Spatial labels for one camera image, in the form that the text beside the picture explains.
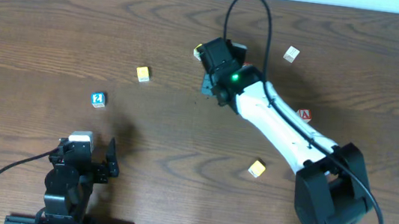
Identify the blue number 2 block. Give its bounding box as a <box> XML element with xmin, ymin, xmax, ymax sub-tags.
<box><xmin>91</xmin><ymin>92</ymin><xmax>106</xmax><ymax>108</ymax></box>

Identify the white wooden block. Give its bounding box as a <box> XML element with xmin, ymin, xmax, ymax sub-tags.
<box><xmin>283</xmin><ymin>46</ymin><xmax>299</xmax><ymax>63</ymax></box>

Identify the yellow block left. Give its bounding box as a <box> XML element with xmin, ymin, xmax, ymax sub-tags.
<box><xmin>136</xmin><ymin>66</ymin><xmax>150</xmax><ymax>82</ymax></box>

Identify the yellow block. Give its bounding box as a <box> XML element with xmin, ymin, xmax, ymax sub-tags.
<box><xmin>248</xmin><ymin>160</ymin><xmax>266</xmax><ymax>178</ymax></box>
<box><xmin>193</xmin><ymin>44</ymin><xmax>202</xmax><ymax>61</ymax></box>
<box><xmin>136</xmin><ymin>66</ymin><xmax>150</xmax><ymax>82</ymax></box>

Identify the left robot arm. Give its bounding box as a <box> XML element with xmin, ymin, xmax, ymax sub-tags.
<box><xmin>34</xmin><ymin>131</ymin><xmax>120</xmax><ymax>224</ymax></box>

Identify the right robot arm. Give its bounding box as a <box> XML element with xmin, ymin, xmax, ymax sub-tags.
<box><xmin>193</xmin><ymin>38</ymin><xmax>373</xmax><ymax>224</ymax></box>

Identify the right black cable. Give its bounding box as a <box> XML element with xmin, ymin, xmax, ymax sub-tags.
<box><xmin>201</xmin><ymin>0</ymin><xmax>399</xmax><ymax>224</ymax></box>

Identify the red letter A block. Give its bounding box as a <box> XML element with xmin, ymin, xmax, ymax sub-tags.
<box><xmin>296</xmin><ymin>109</ymin><xmax>312</xmax><ymax>123</ymax></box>

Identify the yellow block far centre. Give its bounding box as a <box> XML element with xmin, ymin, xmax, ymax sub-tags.
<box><xmin>193</xmin><ymin>44</ymin><xmax>202</xmax><ymax>61</ymax></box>

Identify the yellow block near right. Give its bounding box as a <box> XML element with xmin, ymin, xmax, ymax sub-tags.
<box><xmin>248</xmin><ymin>160</ymin><xmax>266</xmax><ymax>178</ymax></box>

